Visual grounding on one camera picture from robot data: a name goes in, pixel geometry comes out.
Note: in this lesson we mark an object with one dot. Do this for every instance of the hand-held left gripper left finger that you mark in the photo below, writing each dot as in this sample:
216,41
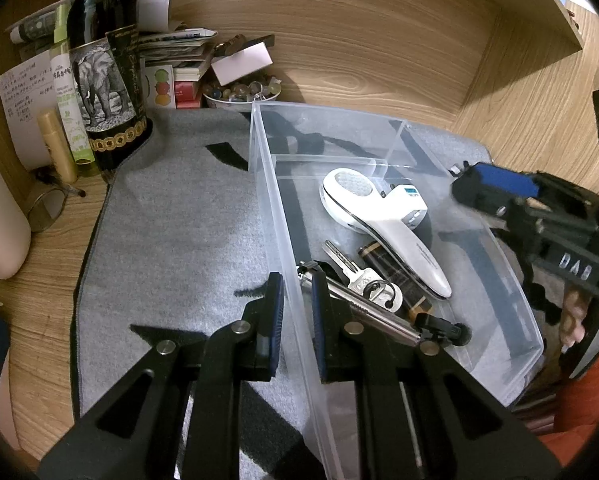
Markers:
275,305

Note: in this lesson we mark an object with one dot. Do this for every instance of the black gold-trimmed case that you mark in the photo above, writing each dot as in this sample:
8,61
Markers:
387,265

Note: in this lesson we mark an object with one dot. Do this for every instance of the green white tube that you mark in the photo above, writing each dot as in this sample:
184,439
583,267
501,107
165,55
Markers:
72,120

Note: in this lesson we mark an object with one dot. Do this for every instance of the person's right hand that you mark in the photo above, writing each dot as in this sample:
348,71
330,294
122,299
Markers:
574,320

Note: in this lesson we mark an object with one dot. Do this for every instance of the wooden shelf board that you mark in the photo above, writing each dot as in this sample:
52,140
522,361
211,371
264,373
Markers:
544,5

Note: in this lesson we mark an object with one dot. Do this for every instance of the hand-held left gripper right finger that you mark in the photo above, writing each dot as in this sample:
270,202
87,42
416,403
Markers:
319,320

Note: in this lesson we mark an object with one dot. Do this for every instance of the orange clothing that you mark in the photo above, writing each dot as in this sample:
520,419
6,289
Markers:
589,420

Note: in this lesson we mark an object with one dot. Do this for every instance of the grey felt mat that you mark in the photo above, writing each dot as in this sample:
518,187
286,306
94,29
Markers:
179,220

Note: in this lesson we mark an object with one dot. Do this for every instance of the silver key bunch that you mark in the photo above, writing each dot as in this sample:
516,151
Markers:
359,280

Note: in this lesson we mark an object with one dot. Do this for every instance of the fruit print card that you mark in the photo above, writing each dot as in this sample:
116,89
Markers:
160,85

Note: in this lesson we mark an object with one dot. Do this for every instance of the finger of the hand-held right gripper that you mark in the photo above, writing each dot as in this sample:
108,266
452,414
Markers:
504,180

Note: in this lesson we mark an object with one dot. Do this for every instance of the dark elephant-label wine bottle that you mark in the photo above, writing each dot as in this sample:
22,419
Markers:
109,85

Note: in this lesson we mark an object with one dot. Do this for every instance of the bowl of polished stones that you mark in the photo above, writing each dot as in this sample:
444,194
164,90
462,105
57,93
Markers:
239,92

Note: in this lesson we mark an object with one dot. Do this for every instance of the stack of booklets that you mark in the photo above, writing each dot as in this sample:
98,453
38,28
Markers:
179,50

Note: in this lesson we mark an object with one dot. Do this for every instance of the small round mirror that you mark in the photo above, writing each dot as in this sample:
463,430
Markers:
47,210

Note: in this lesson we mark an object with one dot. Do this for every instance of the clear plastic storage bin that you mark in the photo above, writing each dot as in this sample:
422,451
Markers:
489,285

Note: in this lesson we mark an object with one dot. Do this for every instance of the silver black folding tool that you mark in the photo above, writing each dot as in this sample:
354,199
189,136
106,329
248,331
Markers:
379,317

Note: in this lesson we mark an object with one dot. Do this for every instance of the white handheld massager device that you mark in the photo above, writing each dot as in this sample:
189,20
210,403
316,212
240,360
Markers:
399,230

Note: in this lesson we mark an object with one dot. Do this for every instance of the white paper sheet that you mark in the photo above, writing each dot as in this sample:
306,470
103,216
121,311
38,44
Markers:
154,7

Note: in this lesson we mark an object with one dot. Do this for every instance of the dark flat object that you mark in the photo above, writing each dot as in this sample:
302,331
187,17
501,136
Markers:
257,41

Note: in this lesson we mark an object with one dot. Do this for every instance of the rolled newspaper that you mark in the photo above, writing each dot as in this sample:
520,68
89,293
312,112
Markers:
34,25

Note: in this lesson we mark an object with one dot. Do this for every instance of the small red box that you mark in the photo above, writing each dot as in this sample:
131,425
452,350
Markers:
187,94

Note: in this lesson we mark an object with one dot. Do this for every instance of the white handwritten note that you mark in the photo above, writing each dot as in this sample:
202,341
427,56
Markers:
22,100

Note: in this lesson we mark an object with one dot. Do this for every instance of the beige lip balm tube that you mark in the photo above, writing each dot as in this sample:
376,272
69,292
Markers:
57,145

